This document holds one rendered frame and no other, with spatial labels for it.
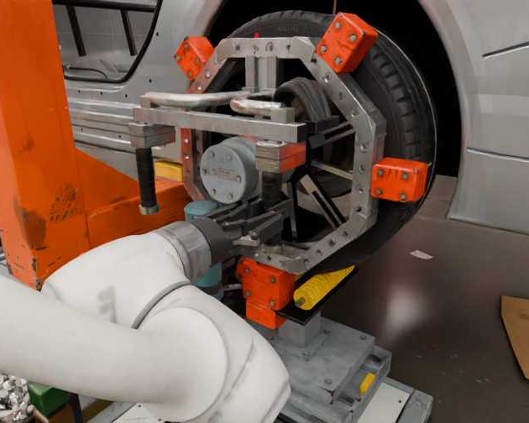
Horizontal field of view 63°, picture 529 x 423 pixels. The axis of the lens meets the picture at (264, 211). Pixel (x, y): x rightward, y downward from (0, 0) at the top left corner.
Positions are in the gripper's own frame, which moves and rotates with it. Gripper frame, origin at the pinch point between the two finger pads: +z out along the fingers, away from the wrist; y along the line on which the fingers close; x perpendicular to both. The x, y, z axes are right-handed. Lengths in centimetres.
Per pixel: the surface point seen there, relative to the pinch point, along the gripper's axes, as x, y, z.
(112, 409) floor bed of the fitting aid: -75, -55, -5
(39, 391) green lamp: -17.0, -10.9, -39.9
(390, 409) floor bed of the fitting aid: -75, 14, 44
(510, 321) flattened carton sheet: -82, 36, 127
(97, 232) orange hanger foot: -20, -60, 2
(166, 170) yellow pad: -12, -68, 36
